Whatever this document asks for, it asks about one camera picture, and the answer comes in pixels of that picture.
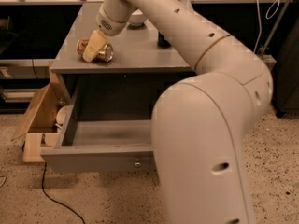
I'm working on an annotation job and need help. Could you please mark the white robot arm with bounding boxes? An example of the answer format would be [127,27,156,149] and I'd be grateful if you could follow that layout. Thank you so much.
[83,0,273,224]

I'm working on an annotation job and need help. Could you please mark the grey cabinet with top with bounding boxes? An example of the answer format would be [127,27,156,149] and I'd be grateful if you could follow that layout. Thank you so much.
[50,0,200,110]

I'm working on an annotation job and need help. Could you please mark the blue Pepsi can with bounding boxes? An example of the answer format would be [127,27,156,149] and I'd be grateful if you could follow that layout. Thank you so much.
[157,33,171,48]

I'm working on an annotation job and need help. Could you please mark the white ceramic bowl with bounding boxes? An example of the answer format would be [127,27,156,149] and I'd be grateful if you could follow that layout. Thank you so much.
[128,9,147,27]

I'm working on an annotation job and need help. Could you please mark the grey open top drawer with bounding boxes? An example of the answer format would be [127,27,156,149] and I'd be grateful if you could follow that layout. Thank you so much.
[41,74,156,173]

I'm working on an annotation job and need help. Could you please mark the slanted metal pole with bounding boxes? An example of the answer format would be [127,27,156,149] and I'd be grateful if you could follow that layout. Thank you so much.
[259,0,293,58]

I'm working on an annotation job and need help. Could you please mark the white plates in box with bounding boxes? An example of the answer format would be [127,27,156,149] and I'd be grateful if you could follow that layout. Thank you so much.
[55,105,68,129]

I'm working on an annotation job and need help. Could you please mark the white hanging cable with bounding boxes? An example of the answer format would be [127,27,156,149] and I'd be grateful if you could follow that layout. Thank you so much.
[251,0,282,54]

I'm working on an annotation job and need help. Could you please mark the open cardboard box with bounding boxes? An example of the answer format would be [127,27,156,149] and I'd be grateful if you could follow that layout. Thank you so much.
[11,62,69,163]

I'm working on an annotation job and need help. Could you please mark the round metal drawer knob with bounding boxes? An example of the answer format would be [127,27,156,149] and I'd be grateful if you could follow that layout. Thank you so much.
[134,161,142,168]

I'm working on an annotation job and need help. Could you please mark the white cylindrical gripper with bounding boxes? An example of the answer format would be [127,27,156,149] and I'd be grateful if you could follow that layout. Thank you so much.
[82,7,126,62]

